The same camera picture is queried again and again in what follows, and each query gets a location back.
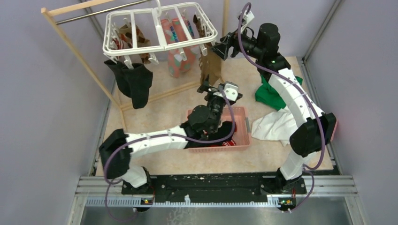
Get green shirt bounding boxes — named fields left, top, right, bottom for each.
left=254, top=77, right=286, bottom=111

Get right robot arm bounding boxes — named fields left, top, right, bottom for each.
left=212, top=23, right=337, bottom=193

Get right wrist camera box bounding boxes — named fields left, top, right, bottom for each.
left=240, top=10, right=255, bottom=33

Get pink sock with teal spots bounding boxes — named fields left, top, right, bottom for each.
left=160, top=17, right=201, bottom=79

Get pile of socks in basket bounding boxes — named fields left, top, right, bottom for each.
left=185, top=121, right=237, bottom=149

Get pink plastic basket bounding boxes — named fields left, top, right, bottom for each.
left=189, top=106, right=252, bottom=153

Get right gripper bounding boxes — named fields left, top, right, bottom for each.
left=209, top=24, right=263, bottom=61

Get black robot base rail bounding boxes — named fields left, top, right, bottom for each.
left=77, top=172, right=358, bottom=213

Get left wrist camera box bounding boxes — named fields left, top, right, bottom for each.
left=218, top=81, right=243, bottom=102

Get brown striped sock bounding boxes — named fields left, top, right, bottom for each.
left=193, top=14, right=206, bottom=38

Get white cloth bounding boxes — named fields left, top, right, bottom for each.
left=251, top=107, right=298, bottom=147

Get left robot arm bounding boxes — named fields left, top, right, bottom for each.
left=99, top=82, right=241, bottom=194

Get plain tan brown sock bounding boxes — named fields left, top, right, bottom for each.
left=199, top=52, right=216, bottom=85

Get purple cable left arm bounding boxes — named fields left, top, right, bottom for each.
left=103, top=90, right=237, bottom=223

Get black hanging sock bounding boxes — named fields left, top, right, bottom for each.
left=123, top=63, right=153, bottom=109
left=104, top=60, right=131, bottom=98

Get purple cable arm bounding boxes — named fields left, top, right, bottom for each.
left=237, top=2, right=326, bottom=213
left=103, top=90, right=237, bottom=223

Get pink cloth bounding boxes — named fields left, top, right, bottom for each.
left=330, top=120, right=338, bottom=142

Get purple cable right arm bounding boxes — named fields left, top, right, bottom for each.
left=237, top=2, right=326, bottom=213

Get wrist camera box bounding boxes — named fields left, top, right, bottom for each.
left=218, top=81, right=243, bottom=102
left=240, top=10, right=255, bottom=33

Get orange brown argyle sock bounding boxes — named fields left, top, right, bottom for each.
left=112, top=20, right=151, bottom=50

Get white plastic clip hanger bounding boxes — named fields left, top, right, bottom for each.
left=102, top=0, right=218, bottom=66

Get wooden clothes rack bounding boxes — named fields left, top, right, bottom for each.
left=41, top=0, right=230, bottom=129

